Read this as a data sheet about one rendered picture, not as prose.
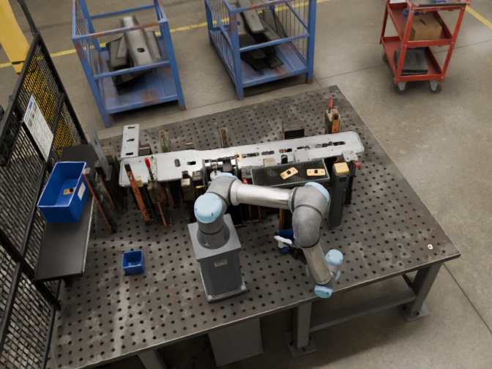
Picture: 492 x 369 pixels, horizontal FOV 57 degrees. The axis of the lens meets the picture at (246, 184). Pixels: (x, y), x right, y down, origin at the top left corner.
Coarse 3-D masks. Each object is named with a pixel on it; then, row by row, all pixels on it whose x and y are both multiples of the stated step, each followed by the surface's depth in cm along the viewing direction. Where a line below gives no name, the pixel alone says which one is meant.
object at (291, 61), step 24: (216, 0) 434; (240, 0) 469; (288, 0) 391; (312, 0) 397; (240, 24) 443; (264, 24) 454; (312, 24) 414; (240, 48) 412; (264, 48) 462; (288, 48) 480; (312, 48) 433; (240, 72) 428; (264, 72) 452; (288, 72) 445; (312, 72) 454; (240, 96) 448
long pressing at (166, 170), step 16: (256, 144) 260; (272, 144) 259; (288, 144) 258; (304, 144) 257; (352, 144) 255; (128, 160) 258; (144, 160) 257; (160, 160) 256; (192, 160) 254; (256, 160) 251; (288, 160) 249; (144, 176) 248; (160, 176) 248; (176, 176) 246; (192, 176) 247
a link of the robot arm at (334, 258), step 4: (328, 252) 205; (332, 252) 205; (336, 252) 205; (328, 256) 204; (332, 256) 203; (336, 256) 204; (340, 256) 204; (328, 260) 204; (332, 260) 202; (336, 260) 202; (340, 260) 203; (328, 264) 203; (332, 264) 203; (336, 264) 203; (332, 268) 202; (336, 268) 203; (336, 272) 202
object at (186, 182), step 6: (186, 180) 235; (186, 186) 233; (192, 186) 237; (186, 192) 236; (192, 192) 237; (186, 198) 240; (192, 198) 241; (192, 204) 245; (192, 210) 249; (192, 216) 253; (192, 222) 256
